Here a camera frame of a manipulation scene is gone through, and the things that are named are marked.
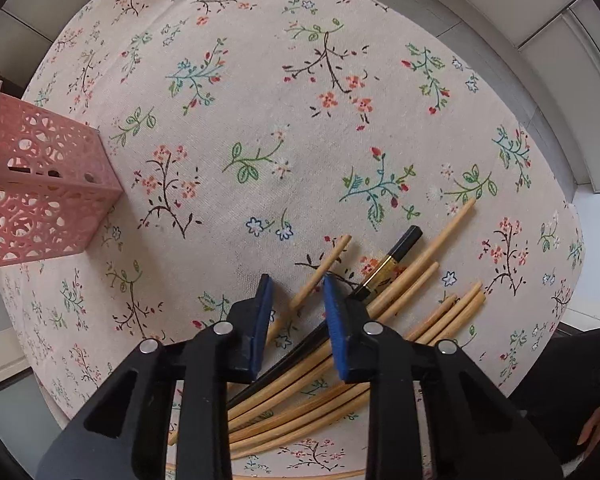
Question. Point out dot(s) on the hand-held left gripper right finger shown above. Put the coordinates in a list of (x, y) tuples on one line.
[(337, 330)]

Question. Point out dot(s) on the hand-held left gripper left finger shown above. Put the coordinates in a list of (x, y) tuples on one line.
[(260, 330)]

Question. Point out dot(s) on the pale single wooden chopstick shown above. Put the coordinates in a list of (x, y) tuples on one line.
[(325, 267)]

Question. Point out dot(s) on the black chopstick with gold band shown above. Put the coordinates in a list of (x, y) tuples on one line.
[(405, 245)]

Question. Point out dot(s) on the bunch of wooden chopsticks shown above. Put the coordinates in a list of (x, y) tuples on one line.
[(450, 235)]

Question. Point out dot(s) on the pink perforated utensil holder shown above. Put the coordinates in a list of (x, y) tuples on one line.
[(40, 185)]

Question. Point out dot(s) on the person's black pants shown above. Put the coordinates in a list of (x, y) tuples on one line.
[(570, 370)]

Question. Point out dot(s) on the floral tablecloth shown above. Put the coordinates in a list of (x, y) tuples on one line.
[(280, 110)]

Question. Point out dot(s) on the dark brown wooden object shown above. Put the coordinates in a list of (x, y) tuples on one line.
[(10, 87)]

